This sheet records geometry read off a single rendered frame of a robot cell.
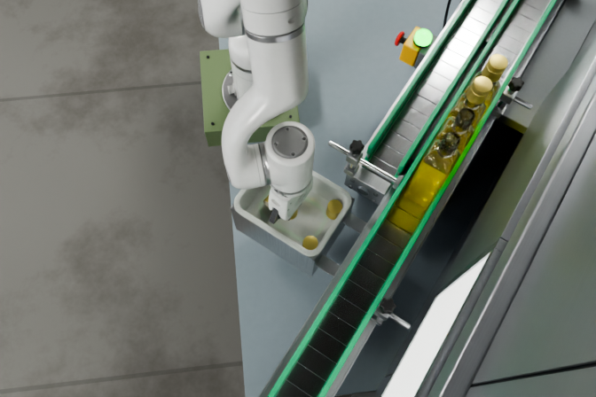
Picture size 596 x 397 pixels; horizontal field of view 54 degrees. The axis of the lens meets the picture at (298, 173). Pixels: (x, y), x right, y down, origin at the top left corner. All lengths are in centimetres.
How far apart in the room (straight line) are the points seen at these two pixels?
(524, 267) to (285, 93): 43
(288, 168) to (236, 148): 9
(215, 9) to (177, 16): 164
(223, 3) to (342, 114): 61
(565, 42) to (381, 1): 61
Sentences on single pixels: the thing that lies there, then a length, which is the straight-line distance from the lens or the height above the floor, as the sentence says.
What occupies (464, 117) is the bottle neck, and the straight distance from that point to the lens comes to 110.
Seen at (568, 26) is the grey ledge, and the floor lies 105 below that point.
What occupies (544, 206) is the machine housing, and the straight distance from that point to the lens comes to 75.
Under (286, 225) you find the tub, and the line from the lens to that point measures 134.
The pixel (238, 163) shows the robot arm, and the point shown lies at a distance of 97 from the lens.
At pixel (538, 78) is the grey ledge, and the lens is 150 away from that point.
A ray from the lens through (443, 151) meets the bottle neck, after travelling 106.
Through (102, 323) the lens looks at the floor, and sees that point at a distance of 234.
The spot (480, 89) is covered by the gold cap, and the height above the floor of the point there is 133.
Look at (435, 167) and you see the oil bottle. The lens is 109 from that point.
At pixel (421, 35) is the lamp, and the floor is 102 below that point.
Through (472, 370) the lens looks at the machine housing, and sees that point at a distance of 68.
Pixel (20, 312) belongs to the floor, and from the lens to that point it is 245.
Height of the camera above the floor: 221
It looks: 67 degrees down
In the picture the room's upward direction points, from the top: 2 degrees clockwise
